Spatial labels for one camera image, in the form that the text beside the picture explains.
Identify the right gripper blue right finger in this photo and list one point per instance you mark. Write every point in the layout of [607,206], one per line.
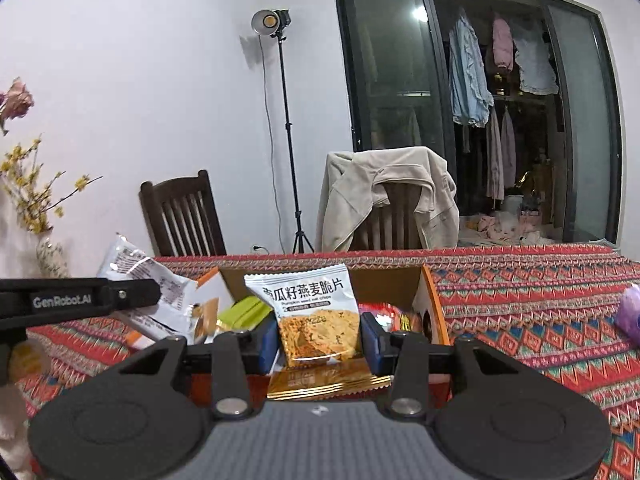
[377,346]

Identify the dark wooden chair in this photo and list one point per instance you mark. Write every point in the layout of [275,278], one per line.
[181,217]

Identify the wall power outlet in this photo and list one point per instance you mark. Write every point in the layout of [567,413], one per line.
[260,250]

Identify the beige jacket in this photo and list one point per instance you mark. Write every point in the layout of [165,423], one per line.
[354,185]

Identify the red patterned tablecloth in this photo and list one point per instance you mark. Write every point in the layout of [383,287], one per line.
[536,382]

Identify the white hanging top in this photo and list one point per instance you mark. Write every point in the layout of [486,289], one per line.
[533,58]

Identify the green snack packet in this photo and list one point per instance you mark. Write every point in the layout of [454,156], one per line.
[245,314]

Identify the gold orange snack packet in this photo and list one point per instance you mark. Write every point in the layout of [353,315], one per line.
[325,382]

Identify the light blue hanging shirt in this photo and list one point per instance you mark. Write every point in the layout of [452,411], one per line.
[470,98]

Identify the orange cardboard snack box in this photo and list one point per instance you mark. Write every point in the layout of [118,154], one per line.
[408,289]

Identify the purple object on table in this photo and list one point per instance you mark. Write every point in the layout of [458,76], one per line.
[627,317]

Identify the oat crisp snack packet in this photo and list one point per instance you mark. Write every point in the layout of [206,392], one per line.
[316,311]

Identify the studio light on stand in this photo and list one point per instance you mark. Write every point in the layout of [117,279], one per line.
[272,23]

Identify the floral ceramic vase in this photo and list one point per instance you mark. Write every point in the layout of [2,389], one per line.
[50,256]

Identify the yellow flower branches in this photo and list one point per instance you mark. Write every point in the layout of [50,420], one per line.
[31,197]

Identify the red snack packet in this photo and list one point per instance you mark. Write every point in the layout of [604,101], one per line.
[392,319]

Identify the black framed glass door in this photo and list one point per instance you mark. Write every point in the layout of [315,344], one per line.
[518,96]

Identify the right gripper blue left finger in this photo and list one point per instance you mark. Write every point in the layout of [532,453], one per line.
[262,346]

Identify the pink hanging garment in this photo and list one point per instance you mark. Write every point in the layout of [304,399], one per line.
[502,49]

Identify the wooden chair with jacket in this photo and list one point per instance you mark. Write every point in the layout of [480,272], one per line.
[391,225]

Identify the silver snack packet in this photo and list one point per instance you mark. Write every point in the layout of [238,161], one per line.
[155,301]

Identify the pink artificial flower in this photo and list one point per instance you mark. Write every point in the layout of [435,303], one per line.
[15,103]

